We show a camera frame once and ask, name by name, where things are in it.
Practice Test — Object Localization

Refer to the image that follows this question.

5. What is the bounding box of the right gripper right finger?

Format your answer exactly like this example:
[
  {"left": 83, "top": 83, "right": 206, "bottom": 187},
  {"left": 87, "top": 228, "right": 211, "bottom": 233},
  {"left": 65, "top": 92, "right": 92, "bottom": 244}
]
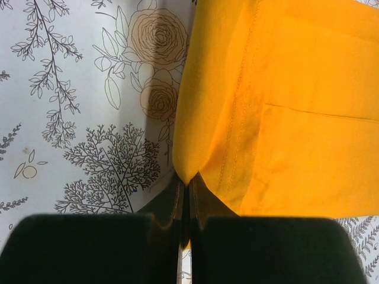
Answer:
[{"left": 188, "top": 175, "right": 366, "bottom": 284}]

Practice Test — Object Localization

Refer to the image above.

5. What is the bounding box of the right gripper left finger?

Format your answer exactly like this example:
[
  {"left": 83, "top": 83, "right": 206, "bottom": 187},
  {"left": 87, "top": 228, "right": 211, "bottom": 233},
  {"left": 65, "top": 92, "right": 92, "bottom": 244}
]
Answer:
[{"left": 1, "top": 174, "right": 184, "bottom": 283}]

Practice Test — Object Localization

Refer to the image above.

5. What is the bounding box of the orange t shirt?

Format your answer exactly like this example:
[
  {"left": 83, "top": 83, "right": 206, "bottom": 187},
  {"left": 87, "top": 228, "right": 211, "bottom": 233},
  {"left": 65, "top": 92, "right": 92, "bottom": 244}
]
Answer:
[{"left": 172, "top": 1, "right": 378, "bottom": 218}]

